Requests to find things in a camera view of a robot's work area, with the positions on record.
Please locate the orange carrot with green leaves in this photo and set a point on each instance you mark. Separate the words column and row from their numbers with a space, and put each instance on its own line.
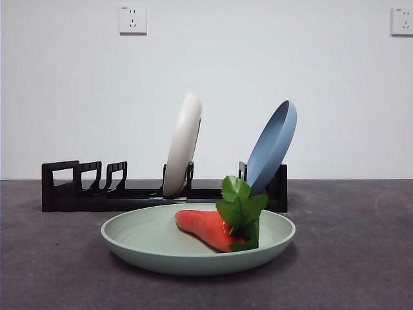
column 206, row 226

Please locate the green plate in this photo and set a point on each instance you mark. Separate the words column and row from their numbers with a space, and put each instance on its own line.
column 145, row 239

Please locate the white plate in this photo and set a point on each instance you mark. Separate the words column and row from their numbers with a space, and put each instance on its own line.
column 182, row 145

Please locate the blue plate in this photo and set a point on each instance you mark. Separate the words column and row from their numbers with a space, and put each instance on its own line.
column 271, row 145

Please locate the black plate rack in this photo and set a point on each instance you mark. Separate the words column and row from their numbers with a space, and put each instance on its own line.
column 64, row 203

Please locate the white wall socket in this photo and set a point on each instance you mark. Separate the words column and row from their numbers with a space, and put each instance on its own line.
column 402, row 21
column 133, row 20

